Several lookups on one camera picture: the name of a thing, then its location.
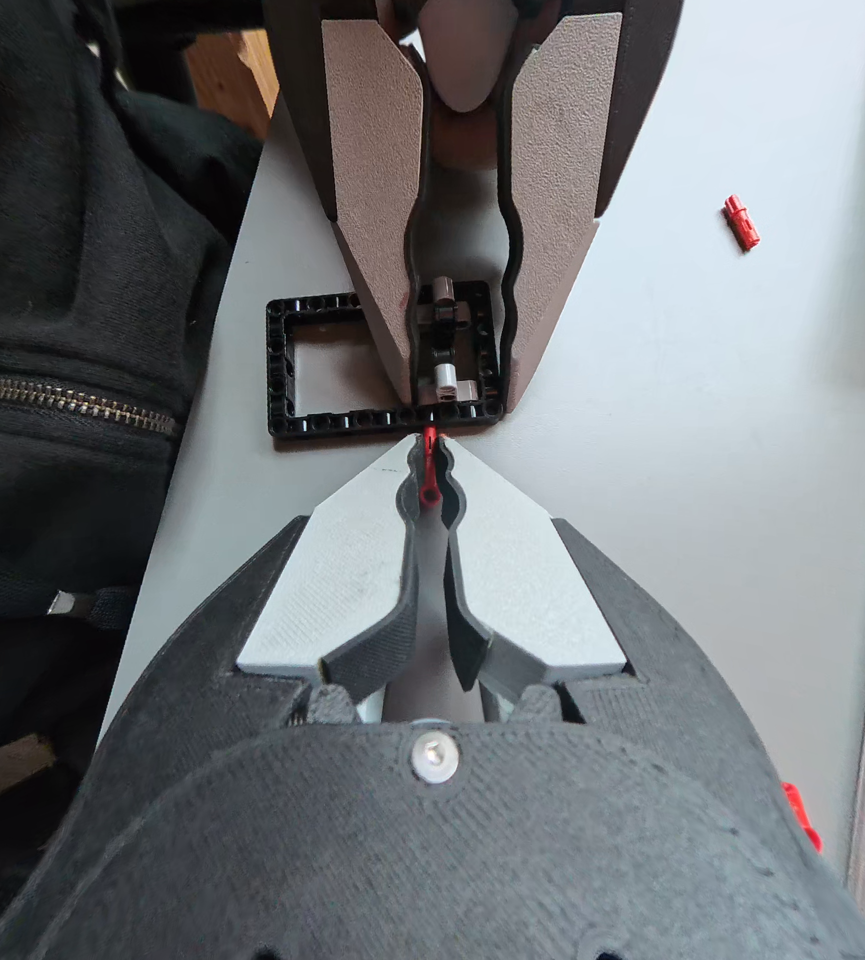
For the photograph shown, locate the person's black jacket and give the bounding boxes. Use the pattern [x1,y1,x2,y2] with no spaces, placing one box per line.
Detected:
[0,0,265,751]

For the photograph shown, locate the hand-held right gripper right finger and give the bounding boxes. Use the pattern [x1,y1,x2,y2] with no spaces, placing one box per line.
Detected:
[437,433,630,693]

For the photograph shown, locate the long red lego pin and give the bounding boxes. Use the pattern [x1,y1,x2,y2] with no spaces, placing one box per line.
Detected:
[418,425,446,504]

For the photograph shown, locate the short red lego pin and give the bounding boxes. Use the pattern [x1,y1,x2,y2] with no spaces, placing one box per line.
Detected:
[722,193,763,252]

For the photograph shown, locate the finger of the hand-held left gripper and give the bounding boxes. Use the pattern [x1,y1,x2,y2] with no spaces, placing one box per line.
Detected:
[320,17,434,411]
[494,9,625,411]

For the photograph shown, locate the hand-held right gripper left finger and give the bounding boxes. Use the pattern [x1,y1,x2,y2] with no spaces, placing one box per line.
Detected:
[234,433,419,702]

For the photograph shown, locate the black lego frame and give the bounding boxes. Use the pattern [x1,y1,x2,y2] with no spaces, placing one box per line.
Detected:
[265,279,513,438]

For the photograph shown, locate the black shoulder strap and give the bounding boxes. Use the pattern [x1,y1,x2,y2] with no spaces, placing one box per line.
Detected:
[42,586,137,631]

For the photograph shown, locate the red lego piece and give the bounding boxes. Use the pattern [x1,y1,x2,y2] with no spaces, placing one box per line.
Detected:
[780,780,824,855]

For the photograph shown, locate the person's left hand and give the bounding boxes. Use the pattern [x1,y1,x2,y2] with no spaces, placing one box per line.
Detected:
[431,97,506,168]

